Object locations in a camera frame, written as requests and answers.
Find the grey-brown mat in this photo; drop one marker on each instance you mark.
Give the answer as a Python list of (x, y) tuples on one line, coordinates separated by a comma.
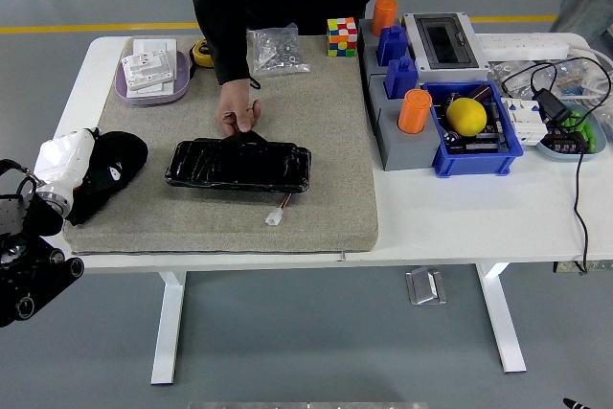
[(325, 165)]

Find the orange cylinder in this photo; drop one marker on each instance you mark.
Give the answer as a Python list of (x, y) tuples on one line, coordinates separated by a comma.
[(414, 112), (384, 16)]

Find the white socket module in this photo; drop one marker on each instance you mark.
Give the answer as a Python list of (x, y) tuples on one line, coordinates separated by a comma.
[(148, 69)]

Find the person's right hand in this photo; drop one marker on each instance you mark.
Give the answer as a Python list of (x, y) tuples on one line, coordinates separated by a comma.
[(234, 107)]

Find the blue block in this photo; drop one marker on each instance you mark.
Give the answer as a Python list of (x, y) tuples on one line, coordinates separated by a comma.
[(392, 47), (401, 78)]

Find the black-white right robot hand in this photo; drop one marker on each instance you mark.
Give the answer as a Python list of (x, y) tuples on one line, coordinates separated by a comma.
[(574, 404)]

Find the black components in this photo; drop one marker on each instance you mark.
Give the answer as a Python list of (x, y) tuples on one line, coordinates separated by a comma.
[(565, 143)]

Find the multicolour puzzle cube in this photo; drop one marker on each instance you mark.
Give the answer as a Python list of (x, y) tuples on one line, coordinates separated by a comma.
[(342, 38)]

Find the white switch plate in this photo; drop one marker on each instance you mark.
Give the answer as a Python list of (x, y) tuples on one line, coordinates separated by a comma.
[(155, 45)]

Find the clear bag of parts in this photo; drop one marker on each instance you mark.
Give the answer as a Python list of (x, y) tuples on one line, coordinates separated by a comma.
[(519, 76)]

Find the purple tray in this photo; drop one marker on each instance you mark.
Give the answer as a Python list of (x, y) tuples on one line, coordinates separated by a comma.
[(181, 83)]

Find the clear bag of screws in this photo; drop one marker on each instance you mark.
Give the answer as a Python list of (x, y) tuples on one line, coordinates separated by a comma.
[(278, 52)]

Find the green plastic part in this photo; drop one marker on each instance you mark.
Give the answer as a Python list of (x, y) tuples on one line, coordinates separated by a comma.
[(582, 124)]

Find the black rag with red tag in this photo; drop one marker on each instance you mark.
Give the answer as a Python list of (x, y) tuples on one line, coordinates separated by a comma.
[(124, 150)]

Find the yellow ball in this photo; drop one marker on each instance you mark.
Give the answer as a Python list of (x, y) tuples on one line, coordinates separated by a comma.
[(467, 117)]

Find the blue plastic bin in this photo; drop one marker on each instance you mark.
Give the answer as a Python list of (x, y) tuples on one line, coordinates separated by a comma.
[(474, 162)]

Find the white power strip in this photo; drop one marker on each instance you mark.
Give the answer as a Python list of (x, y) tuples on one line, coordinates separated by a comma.
[(522, 45)]

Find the black panel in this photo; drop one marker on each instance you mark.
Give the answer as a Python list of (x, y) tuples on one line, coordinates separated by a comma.
[(239, 167)]

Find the person's right forearm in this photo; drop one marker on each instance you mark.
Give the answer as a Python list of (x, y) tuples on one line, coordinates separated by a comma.
[(230, 54)]

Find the silver floor plate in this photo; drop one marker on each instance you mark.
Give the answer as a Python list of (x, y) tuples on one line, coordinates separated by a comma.
[(425, 287)]

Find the white table leg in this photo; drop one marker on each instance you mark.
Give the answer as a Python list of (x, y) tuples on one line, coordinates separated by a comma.
[(503, 323), (167, 332)]

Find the grey block holder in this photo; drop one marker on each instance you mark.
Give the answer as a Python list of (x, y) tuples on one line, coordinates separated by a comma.
[(407, 150)]

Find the yellow tape measure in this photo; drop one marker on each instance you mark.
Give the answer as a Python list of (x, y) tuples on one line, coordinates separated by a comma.
[(201, 54)]

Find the white circuit breaker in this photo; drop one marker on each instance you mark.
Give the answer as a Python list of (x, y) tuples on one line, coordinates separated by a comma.
[(524, 124)]

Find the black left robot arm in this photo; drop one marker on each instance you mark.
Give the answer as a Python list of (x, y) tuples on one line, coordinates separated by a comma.
[(29, 275)]

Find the light blue dish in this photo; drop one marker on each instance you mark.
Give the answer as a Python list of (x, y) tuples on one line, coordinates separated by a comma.
[(598, 136)]

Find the circuit board parts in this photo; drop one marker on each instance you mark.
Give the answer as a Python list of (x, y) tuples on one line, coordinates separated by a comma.
[(488, 141)]

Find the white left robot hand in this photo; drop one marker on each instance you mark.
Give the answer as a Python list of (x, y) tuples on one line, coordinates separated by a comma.
[(62, 160)]

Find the grey electrical enclosure box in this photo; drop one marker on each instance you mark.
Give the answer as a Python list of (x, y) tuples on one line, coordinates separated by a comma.
[(471, 47)]

